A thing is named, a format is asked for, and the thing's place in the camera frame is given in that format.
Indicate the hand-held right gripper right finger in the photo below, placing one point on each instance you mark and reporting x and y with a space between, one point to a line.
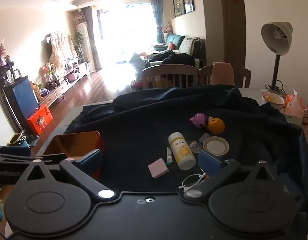
209 163

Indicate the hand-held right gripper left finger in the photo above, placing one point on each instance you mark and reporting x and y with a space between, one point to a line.
91 161

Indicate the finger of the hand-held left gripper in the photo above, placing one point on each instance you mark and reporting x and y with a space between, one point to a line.
23 158

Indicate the beige jar lid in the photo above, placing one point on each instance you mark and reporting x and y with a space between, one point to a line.
216 146

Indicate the red orange box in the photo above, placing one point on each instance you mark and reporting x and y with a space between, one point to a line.
76 142

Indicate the purple eraser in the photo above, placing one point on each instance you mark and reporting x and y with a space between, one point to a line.
204 137

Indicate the dark teal block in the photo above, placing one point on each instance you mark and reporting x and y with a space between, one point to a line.
16 150

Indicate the round clear plastic case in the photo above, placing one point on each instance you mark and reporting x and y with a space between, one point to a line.
195 147

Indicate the white bottle yellow label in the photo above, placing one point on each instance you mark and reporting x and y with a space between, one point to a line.
181 152

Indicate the orange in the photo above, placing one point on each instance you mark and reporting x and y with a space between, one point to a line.
216 126

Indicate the orange gift box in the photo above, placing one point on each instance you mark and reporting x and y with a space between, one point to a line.
40 120

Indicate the purple spiky toy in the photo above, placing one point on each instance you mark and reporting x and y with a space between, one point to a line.
198 120

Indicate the pink block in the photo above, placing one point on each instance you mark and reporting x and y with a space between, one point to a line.
158 168

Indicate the black cabinet blue front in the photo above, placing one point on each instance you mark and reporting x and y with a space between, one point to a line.
25 97

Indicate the dark navy cloth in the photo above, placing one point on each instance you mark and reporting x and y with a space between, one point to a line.
144 120

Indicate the white wooden tv cabinet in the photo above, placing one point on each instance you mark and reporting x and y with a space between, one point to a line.
66 82

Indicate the white bowl red rim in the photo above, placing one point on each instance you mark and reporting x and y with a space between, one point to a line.
273 99

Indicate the pink towel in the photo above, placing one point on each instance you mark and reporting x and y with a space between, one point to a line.
222 73

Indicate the wooden chair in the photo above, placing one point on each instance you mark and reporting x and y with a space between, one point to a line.
169 71
241 76

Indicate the orange white tissue pack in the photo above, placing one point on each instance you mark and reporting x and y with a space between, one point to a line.
294 107

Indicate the dark clothes pile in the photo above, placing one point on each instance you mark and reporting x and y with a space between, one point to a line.
176 58

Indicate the white standing air conditioner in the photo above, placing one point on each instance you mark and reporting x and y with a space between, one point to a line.
82 45

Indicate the green potted plant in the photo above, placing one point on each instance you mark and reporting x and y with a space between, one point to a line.
79 42

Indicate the plaid blanket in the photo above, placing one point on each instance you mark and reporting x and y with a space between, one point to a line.
191 45

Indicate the grey curtain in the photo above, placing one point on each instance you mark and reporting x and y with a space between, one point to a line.
90 35
156 15

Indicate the dark green sofa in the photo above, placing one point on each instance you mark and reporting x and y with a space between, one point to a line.
172 41

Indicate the stuffed toy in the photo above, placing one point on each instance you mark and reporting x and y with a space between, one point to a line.
167 29

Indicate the grey desk lamp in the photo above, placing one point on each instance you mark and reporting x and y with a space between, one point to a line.
276 33

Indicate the white frame sunglasses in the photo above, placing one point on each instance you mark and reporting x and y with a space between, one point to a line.
190 181

